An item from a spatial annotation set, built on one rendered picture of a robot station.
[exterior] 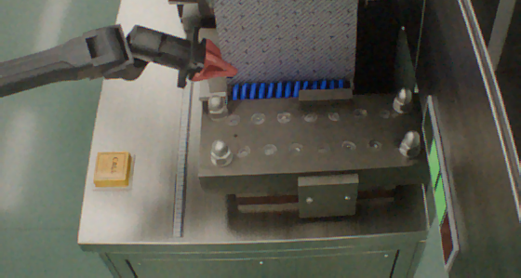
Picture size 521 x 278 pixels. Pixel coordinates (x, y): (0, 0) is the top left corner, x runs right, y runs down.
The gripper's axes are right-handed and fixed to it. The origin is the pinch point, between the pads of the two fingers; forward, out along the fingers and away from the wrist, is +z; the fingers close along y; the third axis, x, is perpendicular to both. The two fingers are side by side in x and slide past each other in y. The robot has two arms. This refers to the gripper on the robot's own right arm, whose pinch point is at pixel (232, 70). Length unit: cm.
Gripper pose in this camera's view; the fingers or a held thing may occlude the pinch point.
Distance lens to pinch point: 117.8
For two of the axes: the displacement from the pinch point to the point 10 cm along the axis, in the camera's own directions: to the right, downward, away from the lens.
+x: 4.4, -5.4, -7.2
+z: 9.0, 2.6, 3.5
